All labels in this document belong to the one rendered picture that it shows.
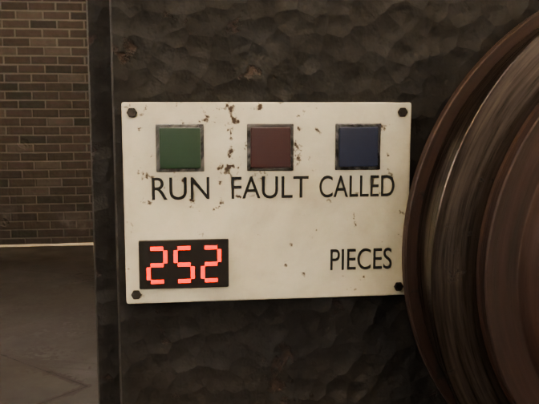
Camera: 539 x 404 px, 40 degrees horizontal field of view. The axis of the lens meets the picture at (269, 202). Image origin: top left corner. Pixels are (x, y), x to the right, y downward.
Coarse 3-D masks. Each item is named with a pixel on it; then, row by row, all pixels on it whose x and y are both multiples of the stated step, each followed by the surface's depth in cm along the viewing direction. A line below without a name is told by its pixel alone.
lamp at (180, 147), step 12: (168, 132) 64; (180, 132) 65; (192, 132) 65; (168, 144) 65; (180, 144) 65; (192, 144) 65; (168, 156) 65; (180, 156) 65; (192, 156) 65; (168, 168) 65
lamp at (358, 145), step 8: (344, 128) 66; (352, 128) 66; (360, 128) 66; (368, 128) 67; (376, 128) 67; (344, 136) 66; (352, 136) 66; (360, 136) 67; (368, 136) 67; (376, 136) 67; (344, 144) 66; (352, 144) 67; (360, 144) 67; (368, 144) 67; (376, 144) 67; (344, 152) 67; (352, 152) 67; (360, 152) 67; (368, 152) 67; (376, 152) 67; (344, 160) 67; (352, 160) 67; (360, 160) 67; (368, 160) 67; (376, 160) 67
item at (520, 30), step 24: (528, 24) 61; (504, 48) 61; (480, 72) 61; (456, 96) 61; (432, 144) 61; (408, 216) 62; (408, 240) 62; (408, 264) 62; (408, 288) 62; (408, 312) 63; (432, 360) 64
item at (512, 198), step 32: (512, 160) 54; (512, 192) 54; (512, 224) 54; (480, 256) 55; (512, 256) 54; (480, 288) 55; (512, 288) 55; (480, 320) 56; (512, 320) 55; (512, 352) 55; (512, 384) 56
